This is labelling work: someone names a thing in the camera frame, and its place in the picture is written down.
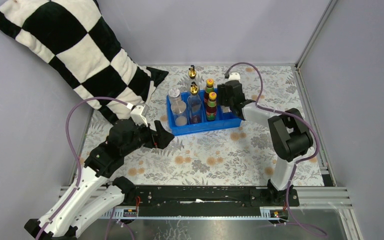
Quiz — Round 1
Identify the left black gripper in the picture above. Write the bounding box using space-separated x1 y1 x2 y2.
122 118 176 158

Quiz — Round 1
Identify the yellow-cap sauce bottle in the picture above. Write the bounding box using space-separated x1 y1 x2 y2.
205 91 217 121
203 78 214 104

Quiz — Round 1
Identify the silver-lid glass shaker jar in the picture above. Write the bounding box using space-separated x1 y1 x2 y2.
170 101 188 127

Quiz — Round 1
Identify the clear gold-cap bottle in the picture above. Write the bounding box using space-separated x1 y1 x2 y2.
187 64 200 91
187 82 202 124

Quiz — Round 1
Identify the blue plastic divided bin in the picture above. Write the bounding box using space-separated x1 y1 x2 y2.
166 92 241 136

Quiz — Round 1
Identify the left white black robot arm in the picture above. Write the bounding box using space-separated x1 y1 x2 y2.
24 119 175 240

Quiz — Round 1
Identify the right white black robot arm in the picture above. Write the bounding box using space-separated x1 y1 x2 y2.
217 80 315 206

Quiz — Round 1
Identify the floral patterned table mat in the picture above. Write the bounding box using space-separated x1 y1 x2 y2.
80 65 324 186

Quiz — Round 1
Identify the black white checkered pillow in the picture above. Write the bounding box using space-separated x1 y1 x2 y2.
0 0 168 123

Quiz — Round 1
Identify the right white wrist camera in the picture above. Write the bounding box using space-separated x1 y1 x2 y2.
224 72 241 81

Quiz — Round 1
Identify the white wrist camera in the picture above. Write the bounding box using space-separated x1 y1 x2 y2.
224 72 241 81
128 103 149 127

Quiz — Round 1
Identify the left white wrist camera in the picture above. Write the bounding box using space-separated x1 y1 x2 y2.
128 103 149 127

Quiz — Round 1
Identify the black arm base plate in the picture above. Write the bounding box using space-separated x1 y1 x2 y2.
117 185 300 218

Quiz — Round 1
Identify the aluminium frame rail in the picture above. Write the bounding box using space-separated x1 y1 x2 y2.
56 186 353 221

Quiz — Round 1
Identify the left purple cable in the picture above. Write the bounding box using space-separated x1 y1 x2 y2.
34 96 135 240

